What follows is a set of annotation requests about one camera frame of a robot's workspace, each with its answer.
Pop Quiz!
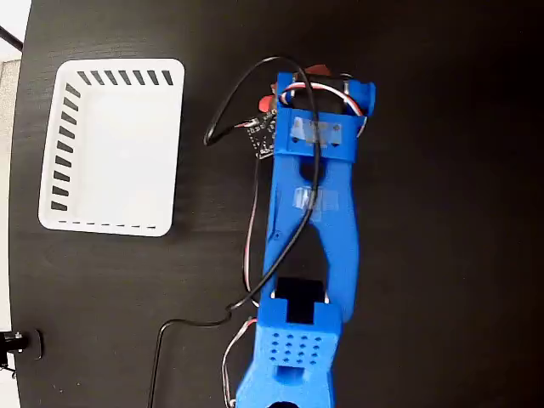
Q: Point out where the clear tape strip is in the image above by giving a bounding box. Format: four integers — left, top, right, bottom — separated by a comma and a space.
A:
290, 117, 343, 149
294, 186, 342, 212

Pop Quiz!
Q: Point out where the black table clamp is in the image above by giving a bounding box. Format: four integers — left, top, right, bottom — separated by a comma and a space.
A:
0, 329, 44, 371

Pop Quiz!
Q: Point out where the black camera circuit board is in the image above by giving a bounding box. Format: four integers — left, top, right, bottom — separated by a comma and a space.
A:
245, 110, 278, 161

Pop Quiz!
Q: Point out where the white plastic basket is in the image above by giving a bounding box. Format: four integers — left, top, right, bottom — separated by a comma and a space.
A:
37, 58, 186, 238

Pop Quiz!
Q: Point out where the black bar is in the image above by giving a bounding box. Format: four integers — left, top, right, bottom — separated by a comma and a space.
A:
0, 25, 24, 49

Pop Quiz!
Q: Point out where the long black cable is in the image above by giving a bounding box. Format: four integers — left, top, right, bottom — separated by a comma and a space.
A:
145, 55, 324, 408

